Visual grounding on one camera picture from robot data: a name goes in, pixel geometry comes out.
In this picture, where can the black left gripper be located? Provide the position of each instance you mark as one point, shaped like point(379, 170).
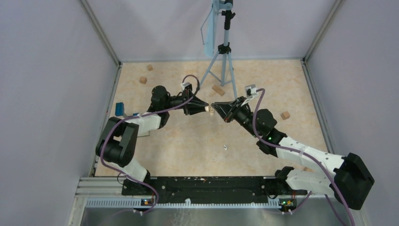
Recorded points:
point(194, 106)

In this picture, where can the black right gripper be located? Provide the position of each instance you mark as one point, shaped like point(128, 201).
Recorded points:
point(227, 109)

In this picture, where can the beige charging case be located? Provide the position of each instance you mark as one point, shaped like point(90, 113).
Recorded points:
point(209, 109)

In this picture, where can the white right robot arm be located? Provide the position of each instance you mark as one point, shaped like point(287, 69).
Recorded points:
point(345, 177)

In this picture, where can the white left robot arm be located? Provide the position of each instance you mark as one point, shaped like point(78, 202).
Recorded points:
point(117, 143)

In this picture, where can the flat wooden block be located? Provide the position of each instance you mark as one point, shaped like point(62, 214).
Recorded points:
point(218, 90)

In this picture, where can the wooden cube block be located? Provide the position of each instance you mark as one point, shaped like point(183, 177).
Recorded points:
point(285, 115)

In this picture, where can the light blue tripod stand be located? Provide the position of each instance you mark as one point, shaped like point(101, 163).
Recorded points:
point(208, 31)

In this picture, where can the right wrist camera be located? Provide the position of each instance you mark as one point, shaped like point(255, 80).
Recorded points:
point(251, 94)

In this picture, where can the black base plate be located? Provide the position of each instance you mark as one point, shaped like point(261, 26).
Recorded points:
point(211, 190)

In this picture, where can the aluminium frame rail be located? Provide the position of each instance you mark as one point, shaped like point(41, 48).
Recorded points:
point(108, 186)

